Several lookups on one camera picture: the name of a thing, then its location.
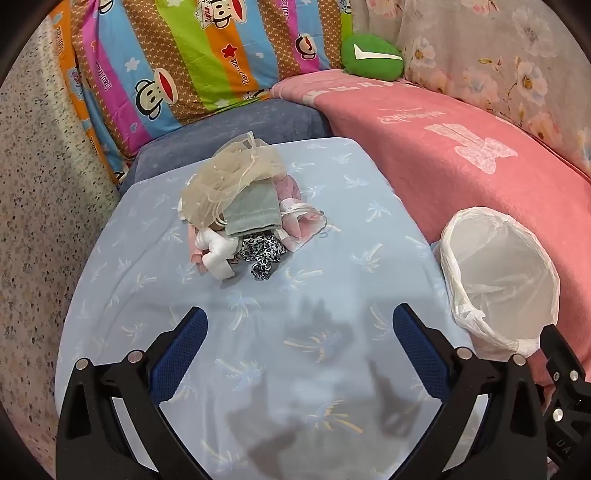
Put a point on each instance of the green check-mark cushion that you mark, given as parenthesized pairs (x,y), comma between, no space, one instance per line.
(369,69)

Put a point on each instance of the striped monkey-print quilt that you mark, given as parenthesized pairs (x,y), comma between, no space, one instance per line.
(184,55)

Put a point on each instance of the grey floral fabric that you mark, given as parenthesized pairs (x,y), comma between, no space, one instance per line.
(461,37)

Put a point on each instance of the grey-green cloth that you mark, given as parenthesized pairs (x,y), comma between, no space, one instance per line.
(251,210)

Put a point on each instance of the pink blanket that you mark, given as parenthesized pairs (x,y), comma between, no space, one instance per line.
(392,184)

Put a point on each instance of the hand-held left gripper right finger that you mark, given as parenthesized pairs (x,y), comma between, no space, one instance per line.
(420,353)

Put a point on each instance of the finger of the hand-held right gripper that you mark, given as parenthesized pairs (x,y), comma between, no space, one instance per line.
(565,355)

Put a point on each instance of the white scrunchie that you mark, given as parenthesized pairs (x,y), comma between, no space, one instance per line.
(214,256)

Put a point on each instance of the blue-grey seat cushion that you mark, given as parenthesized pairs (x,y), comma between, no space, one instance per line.
(258,120)

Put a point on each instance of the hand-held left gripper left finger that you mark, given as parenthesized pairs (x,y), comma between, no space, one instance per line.
(180,355)

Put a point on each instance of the beige mesh scrunchie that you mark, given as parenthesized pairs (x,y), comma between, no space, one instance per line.
(217,184)

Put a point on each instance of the white plastic-lined bin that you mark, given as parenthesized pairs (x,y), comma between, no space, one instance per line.
(498,258)

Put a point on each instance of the leopard-print scrunchie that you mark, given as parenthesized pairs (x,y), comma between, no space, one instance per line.
(261,251)

